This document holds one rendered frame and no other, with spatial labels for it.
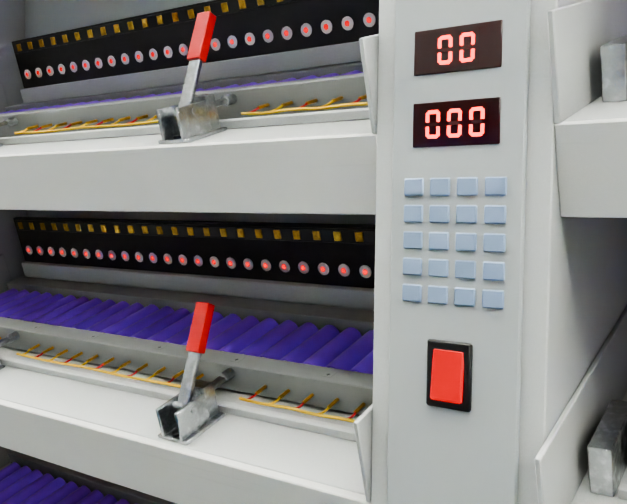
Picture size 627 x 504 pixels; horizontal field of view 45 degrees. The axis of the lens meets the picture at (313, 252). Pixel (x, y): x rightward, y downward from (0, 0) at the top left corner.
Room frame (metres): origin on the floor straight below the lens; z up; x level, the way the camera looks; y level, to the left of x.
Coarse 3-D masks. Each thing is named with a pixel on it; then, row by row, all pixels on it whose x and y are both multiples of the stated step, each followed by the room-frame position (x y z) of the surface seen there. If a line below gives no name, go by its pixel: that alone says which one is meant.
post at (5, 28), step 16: (0, 0) 0.89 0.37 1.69; (16, 0) 0.90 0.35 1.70; (0, 16) 0.89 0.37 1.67; (16, 16) 0.90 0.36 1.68; (0, 32) 0.89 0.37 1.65; (16, 32) 0.90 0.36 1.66; (0, 48) 0.89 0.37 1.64; (0, 64) 0.89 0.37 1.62; (16, 64) 0.90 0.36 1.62; (0, 80) 0.89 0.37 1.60; (16, 80) 0.90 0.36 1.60; (16, 96) 0.90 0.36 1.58; (0, 224) 0.88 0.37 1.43; (0, 240) 0.88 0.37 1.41; (16, 240) 0.90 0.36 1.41; (16, 256) 0.90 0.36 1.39; (16, 272) 0.90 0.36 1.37
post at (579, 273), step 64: (384, 0) 0.40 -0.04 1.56; (576, 0) 0.37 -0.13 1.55; (384, 64) 0.40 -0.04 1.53; (384, 128) 0.40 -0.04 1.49; (384, 192) 0.40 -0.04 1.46; (384, 256) 0.40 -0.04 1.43; (576, 256) 0.38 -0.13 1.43; (384, 320) 0.40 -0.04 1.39; (576, 320) 0.39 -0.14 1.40; (384, 384) 0.40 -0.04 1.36; (576, 384) 0.39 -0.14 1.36; (384, 448) 0.40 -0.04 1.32
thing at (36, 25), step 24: (48, 0) 0.89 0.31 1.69; (72, 0) 0.86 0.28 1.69; (96, 0) 0.84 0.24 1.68; (120, 0) 0.82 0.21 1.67; (144, 0) 0.79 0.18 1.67; (168, 0) 0.77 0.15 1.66; (192, 0) 0.75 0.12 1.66; (48, 24) 0.89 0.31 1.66; (72, 24) 0.86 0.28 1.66; (48, 216) 0.89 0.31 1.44; (72, 216) 0.86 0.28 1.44; (96, 216) 0.84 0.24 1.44; (120, 216) 0.82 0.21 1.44; (144, 216) 0.79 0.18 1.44; (168, 216) 0.77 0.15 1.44; (192, 216) 0.75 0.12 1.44; (216, 216) 0.74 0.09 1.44; (240, 216) 0.72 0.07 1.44; (264, 216) 0.70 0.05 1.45; (288, 216) 0.68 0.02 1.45; (312, 216) 0.67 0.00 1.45; (336, 216) 0.65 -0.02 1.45; (360, 216) 0.64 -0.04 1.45
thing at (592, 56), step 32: (608, 0) 0.41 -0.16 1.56; (576, 32) 0.36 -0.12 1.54; (608, 32) 0.41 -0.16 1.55; (576, 64) 0.36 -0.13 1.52; (608, 64) 0.37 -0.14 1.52; (576, 96) 0.37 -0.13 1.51; (608, 96) 0.38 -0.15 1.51; (576, 128) 0.34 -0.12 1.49; (608, 128) 0.33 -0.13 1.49; (576, 160) 0.35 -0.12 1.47; (608, 160) 0.34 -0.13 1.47; (576, 192) 0.35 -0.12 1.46; (608, 192) 0.34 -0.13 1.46
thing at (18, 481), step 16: (0, 448) 0.88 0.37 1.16; (0, 464) 0.88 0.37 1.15; (16, 464) 0.84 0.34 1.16; (32, 464) 0.83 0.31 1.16; (48, 464) 0.82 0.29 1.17; (0, 480) 0.82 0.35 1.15; (16, 480) 0.82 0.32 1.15; (32, 480) 0.81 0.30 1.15; (48, 480) 0.80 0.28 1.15; (64, 480) 0.80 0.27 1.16; (80, 480) 0.79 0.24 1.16; (96, 480) 0.77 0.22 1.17; (0, 496) 0.78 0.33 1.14; (16, 496) 0.78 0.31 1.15; (32, 496) 0.77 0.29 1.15; (48, 496) 0.77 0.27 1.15; (64, 496) 0.77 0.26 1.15; (80, 496) 0.76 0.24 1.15; (96, 496) 0.76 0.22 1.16; (112, 496) 0.75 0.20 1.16; (128, 496) 0.74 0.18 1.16; (144, 496) 0.73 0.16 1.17
